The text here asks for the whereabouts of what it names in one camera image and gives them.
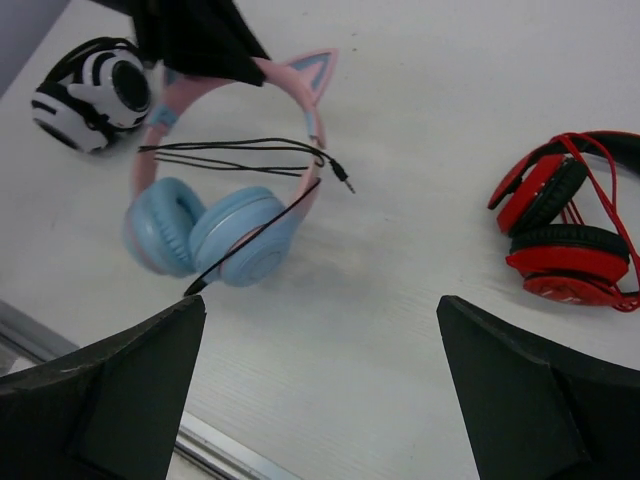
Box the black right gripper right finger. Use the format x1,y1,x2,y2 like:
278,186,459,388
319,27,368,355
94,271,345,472
437,295,639,479

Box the metal rail front table edge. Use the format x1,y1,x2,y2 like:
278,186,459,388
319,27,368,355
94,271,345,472
1,296,289,479

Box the thin black headphone cable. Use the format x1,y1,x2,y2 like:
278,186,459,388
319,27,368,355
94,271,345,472
137,137,359,299

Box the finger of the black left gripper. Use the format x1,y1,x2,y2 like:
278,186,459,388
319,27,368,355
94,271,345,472
127,0,269,86

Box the red black headphones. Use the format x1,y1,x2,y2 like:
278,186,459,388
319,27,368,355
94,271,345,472
487,130,639,313

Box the pink blue cat-ear headphones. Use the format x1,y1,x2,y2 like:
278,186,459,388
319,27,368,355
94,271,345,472
123,48,346,295

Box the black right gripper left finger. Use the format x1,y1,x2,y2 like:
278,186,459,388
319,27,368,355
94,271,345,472
1,295,206,479

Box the white black headphones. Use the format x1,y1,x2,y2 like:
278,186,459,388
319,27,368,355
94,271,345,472
31,36,152,153

